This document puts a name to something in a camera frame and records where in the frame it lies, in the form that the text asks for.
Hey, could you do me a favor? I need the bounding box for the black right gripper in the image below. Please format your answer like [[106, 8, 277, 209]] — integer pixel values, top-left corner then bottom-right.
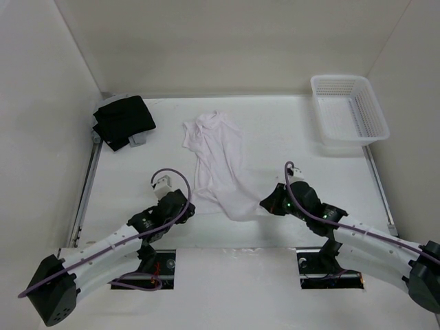
[[260, 182, 309, 221]]

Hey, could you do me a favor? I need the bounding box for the white tank top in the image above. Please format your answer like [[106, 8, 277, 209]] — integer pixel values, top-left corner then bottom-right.
[[182, 111, 262, 221]]

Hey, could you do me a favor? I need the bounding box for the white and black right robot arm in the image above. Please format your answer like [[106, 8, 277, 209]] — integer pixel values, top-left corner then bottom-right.
[[259, 181, 439, 314]]

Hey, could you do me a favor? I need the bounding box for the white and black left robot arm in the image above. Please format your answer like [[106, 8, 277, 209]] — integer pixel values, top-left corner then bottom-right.
[[22, 189, 195, 327]]

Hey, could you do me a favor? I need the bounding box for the folded black tank top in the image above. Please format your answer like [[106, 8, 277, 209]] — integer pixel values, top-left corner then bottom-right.
[[91, 96, 157, 152]]

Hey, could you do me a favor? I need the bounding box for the white plastic basket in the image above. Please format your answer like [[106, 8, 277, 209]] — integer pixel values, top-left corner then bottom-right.
[[310, 75, 390, 148]]

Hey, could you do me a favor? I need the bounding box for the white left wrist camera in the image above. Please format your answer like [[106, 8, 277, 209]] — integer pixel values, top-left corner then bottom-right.
[[152, 175, 172, 199]]

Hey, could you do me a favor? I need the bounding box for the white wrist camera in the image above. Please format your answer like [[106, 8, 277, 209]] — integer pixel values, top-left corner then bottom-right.
[[287, 167, 305, 183], [152, 175, 172, 199]]

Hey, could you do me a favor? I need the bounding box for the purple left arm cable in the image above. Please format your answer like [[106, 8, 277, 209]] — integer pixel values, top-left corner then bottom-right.
[[17, 168, 193, 299]]

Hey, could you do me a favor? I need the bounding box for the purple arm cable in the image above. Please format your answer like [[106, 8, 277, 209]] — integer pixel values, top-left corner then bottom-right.
[[17, 168, 193, 299], [283, 161, 440, 279]]

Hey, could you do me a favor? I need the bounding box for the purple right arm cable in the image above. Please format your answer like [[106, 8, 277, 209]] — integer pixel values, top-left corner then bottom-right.
[[283, 161, 440, 279]]

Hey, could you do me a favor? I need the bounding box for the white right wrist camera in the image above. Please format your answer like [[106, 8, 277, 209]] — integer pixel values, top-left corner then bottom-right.
[[287, 167, 305, 183]]

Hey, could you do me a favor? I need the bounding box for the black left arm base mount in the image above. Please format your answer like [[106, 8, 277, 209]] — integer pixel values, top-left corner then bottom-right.
[[110, 247, 177, 292]]

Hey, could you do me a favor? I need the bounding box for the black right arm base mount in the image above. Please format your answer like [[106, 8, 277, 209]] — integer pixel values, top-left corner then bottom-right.
[[296, 240, 364, 289]]

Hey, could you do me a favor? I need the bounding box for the aluminium left table rail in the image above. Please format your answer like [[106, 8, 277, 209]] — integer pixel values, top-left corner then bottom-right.
[[67, 91, 114, 248]]

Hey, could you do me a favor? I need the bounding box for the aluminium table rail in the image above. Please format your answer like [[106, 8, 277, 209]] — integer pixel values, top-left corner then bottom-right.
[[67, 91, 114, 248], [362, 146, 399, 238]]

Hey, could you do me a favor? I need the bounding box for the aluminium right table rail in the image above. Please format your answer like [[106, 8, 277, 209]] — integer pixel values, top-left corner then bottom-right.
[[362, 146, 399, 238]]

